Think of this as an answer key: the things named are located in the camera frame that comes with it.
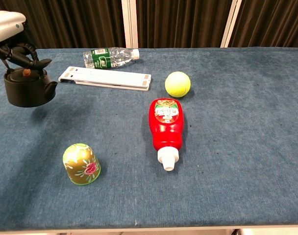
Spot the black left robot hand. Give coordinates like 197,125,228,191
0,43,53,71

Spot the black cast iron teapot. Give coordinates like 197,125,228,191
3,43,58,108

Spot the dark brown curtain panel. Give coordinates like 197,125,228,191
135,0,234,49
228,0,298,51
0,0,126,49

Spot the clear water bottle green label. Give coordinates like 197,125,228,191
82,47,140,70

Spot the white folding stand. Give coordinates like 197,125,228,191
58,66,152,92

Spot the green gold floral cup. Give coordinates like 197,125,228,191
62,143,101,186

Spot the yellow tennis ball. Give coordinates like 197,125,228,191
164,71,191,98

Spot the red ketchup bottle white cap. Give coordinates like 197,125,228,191
149,98,185,172

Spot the blue cloth table cover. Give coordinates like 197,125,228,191
0,47,298,231

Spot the white frame post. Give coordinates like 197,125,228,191
121,0,139,49
220,0,243,48

